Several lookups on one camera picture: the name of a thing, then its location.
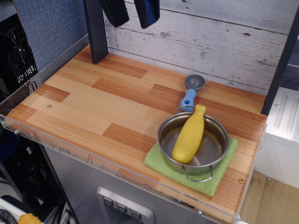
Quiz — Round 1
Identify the silver dispenser button panel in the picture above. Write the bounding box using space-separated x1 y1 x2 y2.
96 186 155 224

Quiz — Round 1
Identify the white ridged side counter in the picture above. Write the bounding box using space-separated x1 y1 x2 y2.
254 87 299 188

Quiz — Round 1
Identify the dark grey right post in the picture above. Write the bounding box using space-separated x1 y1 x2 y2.
261 8 299 115

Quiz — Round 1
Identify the yellow toy banana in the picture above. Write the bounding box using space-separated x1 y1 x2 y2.
172 105 206 163

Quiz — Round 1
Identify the yellow black object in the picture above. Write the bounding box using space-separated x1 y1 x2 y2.
0 209 42 224

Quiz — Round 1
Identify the silver toy fridge cabinet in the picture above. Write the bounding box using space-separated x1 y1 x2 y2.
45 147 214 224

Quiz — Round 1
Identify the stainless steel pot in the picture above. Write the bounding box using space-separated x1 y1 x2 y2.
157 112 229 182

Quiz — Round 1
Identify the dark grey left post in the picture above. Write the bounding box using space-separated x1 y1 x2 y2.
83 0 108 64

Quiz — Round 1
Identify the dark grey post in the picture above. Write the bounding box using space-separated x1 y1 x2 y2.
83 0 108 64
261 8 299 115

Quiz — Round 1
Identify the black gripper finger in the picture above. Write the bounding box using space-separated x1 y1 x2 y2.
99 0 129 28
134 0 160 29

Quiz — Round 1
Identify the clear acrylic guard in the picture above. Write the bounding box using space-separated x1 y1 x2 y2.
0 46 266 224

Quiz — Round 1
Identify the green cloth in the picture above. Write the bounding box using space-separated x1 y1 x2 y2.
144 138 238 196

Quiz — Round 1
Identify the blue grey toy scoop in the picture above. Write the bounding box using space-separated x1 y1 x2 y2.
180 75 206 112

